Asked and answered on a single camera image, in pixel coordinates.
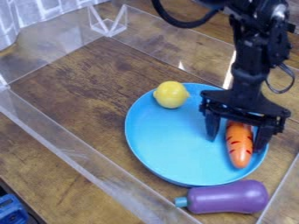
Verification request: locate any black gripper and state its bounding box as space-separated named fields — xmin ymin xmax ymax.
xmin=200 ymin=78 xmax=291 ymax=153

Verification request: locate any blue round plate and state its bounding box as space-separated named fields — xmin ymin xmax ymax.
xmin=125 ymin=83 xmax=267 ymax=186

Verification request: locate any blue plastic crate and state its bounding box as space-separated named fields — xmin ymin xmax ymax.
xmin=0 ymin=194 xmax=29 ymax=224

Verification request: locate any yellow toy lemon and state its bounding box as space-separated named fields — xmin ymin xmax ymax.
xmin=153 ymin=81 xmax=189 ymax=109

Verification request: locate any orange toy carrot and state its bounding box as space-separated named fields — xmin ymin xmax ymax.
xmin=225 ymin=121 xmax=253 ymax=169

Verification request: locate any white curtain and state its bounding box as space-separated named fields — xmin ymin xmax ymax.
xmin=0 ymin=0 xmax=109 ymax=51

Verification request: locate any purple toy eggplant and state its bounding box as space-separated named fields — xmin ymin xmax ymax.
xmin=173 ymin=179 xmax=268 ymax=214

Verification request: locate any clear acrylic enclosure wall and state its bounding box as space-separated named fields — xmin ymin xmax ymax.
xmin=0 ymin=0 xmax=299 ymax=224

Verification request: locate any black cable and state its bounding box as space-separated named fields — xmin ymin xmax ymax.
xmin=151 ymin=0 xmax=225 ymax=30

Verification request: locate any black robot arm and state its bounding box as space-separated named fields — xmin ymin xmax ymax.
xmin=200 ymin=0 xmax=292 ymax=152

